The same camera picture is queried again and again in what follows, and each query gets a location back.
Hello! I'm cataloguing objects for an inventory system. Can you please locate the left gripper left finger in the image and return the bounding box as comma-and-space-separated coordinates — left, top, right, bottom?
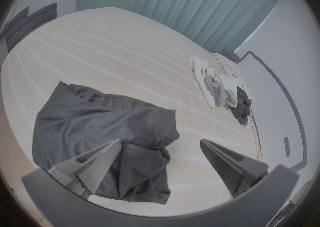
47, 139, 122, 200

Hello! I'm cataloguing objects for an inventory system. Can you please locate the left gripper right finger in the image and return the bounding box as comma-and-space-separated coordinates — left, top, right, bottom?
200, 139, 269, 198

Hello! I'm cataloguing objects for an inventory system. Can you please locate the black T-shirt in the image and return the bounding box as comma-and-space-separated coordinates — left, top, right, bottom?
32, 81, 180, 205

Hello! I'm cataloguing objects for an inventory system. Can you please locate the pile of clothes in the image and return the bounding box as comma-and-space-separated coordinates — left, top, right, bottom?
189, 56, 238, 109

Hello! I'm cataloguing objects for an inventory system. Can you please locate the bed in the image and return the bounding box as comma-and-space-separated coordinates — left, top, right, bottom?
0, 6, 308, 217

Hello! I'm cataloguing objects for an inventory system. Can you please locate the black shiny garment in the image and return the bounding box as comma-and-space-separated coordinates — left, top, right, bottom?
229, 92, 253, 128

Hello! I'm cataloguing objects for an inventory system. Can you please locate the white printed pillow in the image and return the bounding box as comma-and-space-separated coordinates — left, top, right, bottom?
211, 52, 253, 102

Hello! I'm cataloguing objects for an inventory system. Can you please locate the grey bedside table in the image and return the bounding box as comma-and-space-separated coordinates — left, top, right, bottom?
221, 49, 241, 62

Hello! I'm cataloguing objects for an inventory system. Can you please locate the black chest of drawers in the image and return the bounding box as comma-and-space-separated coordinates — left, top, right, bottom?
4, 2, 58, 53

